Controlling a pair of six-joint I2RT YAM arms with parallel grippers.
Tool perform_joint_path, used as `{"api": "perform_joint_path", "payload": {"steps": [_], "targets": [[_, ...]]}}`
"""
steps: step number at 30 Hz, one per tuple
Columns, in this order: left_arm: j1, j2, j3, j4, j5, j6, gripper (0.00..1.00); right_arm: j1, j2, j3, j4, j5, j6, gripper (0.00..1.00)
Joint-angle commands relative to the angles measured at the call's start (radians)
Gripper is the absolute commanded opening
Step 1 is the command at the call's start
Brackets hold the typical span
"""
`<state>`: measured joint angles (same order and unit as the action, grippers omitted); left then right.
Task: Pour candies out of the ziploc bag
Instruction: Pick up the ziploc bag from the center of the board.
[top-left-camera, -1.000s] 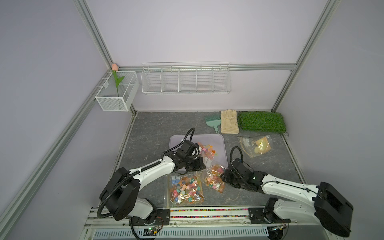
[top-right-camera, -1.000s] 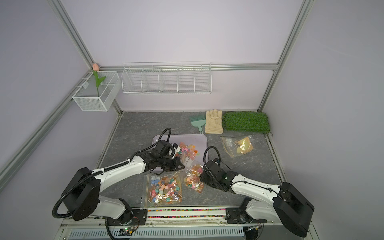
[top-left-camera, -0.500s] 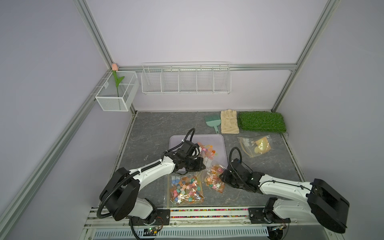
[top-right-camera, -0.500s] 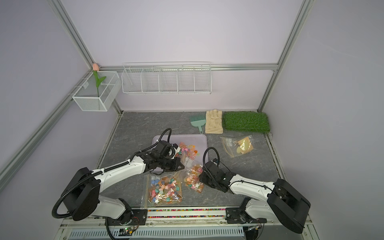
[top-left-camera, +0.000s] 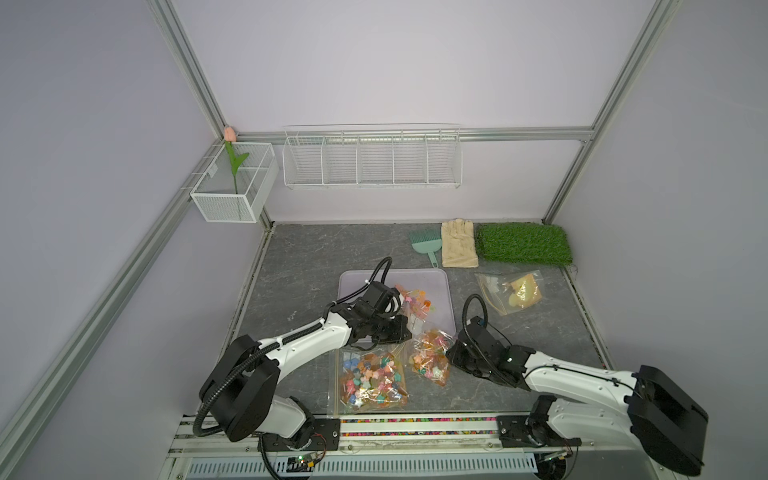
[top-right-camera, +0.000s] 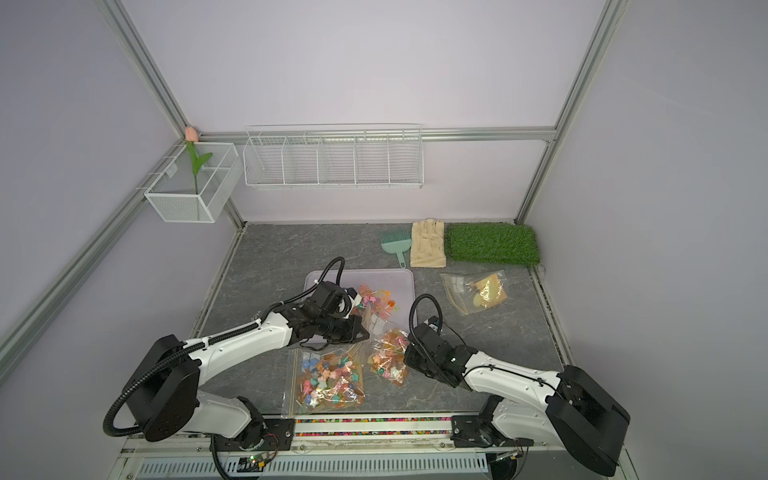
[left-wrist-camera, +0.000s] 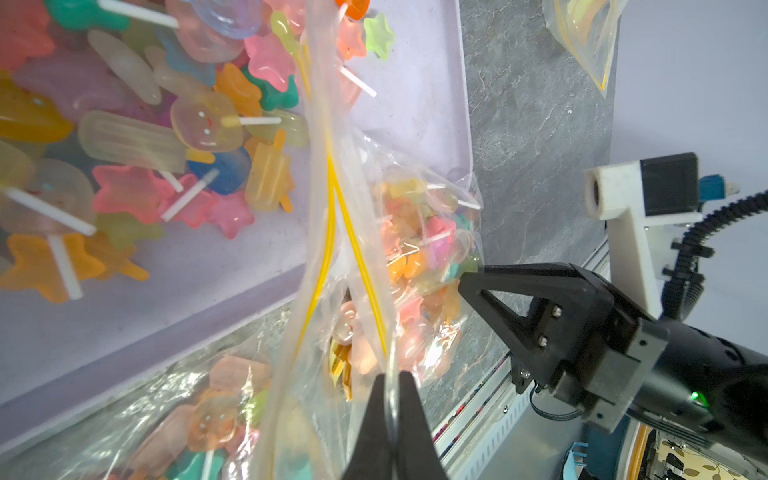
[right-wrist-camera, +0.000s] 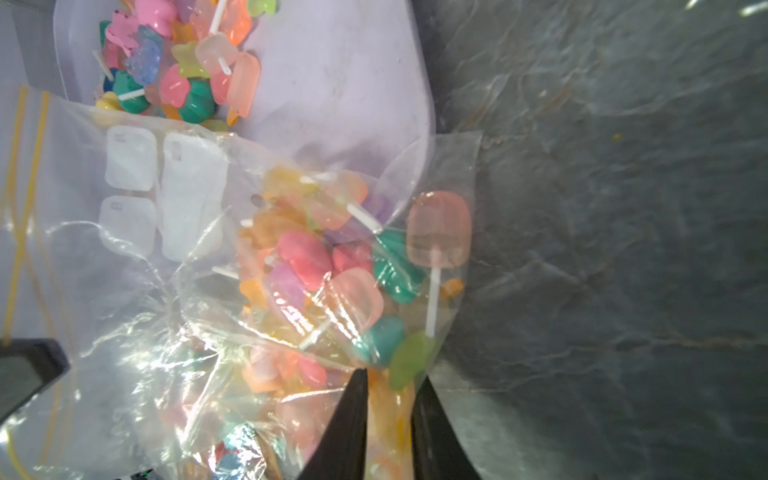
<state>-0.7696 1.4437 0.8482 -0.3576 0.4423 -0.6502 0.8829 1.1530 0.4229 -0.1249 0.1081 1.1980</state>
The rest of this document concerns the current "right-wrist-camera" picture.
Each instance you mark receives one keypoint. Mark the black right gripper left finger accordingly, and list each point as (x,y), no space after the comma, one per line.
(341,453)

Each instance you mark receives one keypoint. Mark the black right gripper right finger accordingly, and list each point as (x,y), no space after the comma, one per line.
(436,450)

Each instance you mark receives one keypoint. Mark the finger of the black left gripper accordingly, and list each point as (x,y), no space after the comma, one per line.
(28,367)

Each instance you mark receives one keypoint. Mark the pile of loose candies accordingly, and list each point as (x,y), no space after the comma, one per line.
(196,69)

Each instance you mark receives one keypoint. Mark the lilac plastic tray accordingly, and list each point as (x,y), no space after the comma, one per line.
(343,84)

